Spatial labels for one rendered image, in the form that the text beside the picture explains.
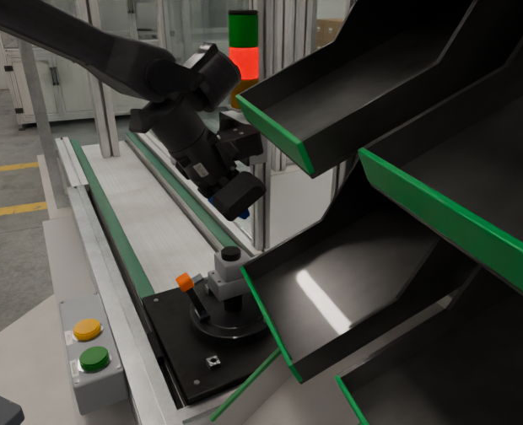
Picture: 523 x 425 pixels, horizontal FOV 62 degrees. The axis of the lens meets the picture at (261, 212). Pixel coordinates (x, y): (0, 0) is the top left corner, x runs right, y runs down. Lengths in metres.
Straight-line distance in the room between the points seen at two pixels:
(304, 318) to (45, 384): 0.57
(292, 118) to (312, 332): 0.17
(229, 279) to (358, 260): 0.30
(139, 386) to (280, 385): 0.22
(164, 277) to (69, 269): 0.28
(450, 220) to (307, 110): 0.17
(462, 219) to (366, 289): 0.21
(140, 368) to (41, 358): 0.26
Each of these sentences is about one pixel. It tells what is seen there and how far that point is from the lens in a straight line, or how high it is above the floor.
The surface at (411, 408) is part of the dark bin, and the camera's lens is 0.32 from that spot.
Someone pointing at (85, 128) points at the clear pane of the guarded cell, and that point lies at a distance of 1.91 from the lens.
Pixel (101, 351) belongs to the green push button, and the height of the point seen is 0.97.
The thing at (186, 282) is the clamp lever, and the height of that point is 1.07.
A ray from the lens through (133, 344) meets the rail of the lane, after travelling 0.74.
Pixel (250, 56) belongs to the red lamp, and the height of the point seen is 1.35.
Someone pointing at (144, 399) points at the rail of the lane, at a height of 0.96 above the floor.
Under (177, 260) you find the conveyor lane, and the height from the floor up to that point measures 0.92.
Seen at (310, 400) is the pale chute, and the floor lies 1.06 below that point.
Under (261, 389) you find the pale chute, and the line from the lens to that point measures 0.52.
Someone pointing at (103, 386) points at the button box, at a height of 0.94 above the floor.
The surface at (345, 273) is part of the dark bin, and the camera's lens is 0.39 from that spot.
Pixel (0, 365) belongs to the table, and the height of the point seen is 0.86.
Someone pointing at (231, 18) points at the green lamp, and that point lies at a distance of 0.77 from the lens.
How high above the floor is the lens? 1.44
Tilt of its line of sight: 27 degrees down
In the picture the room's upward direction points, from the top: straight up
